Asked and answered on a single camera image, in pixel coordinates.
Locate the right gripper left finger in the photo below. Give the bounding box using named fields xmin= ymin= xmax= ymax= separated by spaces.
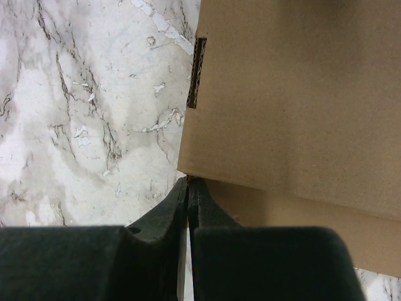
xmin=1 ymin=178 xmax=187 ymax=300

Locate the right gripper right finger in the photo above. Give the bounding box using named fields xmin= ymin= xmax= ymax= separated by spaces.
xmin=187 ymin=178 xmax=365 ymax=300

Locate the cardboard box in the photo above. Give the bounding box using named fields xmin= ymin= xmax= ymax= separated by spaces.
xmin=178 ymin=1 xmax=400 ymax=277

